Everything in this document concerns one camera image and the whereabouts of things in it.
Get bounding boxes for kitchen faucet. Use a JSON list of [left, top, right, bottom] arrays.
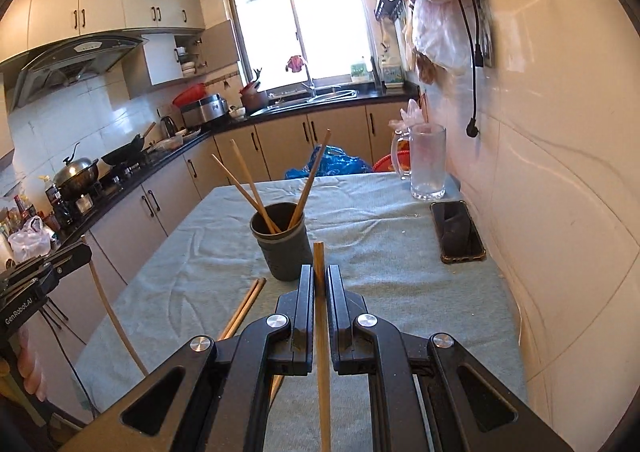
[[284, 54, 317, 99]]

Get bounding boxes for lower kitchen cabinets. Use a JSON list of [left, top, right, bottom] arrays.
[[37, 100, 401, 418]]

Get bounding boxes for black wok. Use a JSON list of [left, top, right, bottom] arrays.
[[101, 121, 156, 167]]

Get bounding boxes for range hood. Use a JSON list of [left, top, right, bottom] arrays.
[[9, 32, 143, 112]]

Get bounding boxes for red plastic basin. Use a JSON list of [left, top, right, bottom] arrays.
[[372, 149, 412, 173]]

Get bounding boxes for white hanging plastic bag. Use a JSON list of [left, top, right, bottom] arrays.
[[411, 0, 471, 76]]

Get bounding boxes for window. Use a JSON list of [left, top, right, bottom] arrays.
[[229, 0, 372, 94]]

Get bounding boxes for black smartphone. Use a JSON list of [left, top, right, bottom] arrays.
[[431, 201, 486, 264]]

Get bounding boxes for light blue table cloth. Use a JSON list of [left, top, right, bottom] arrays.
[[77, 173, 527, 451]]

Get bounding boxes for blue plastic bag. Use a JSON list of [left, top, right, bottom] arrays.
[[284, 145, 372, 180]]

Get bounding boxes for wooden chopstick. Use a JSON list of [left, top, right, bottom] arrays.
[[80, 233, 149, 377], [288, 129, 331, 229], [221, 276, 268, 408], [230, 139, 280, 234], [314, 242, 331, 452], [218, 276, 263, 342], [210, 154, 262, 216]]

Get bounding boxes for person's left hand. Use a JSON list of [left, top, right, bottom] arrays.
[[17, 326, 47, 402]]

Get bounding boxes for black power cable with plug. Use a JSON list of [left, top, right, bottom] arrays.
[[456, 0, 485, 139]]

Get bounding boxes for black utensil holder cup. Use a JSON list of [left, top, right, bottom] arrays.
[[250, 203, 314, 282]]

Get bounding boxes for steel pot with lid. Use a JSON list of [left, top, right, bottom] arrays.
[[53, 142, 99, 201]]

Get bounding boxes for clear glass mug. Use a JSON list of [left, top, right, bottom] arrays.
[[390, 123, 447, 201]]

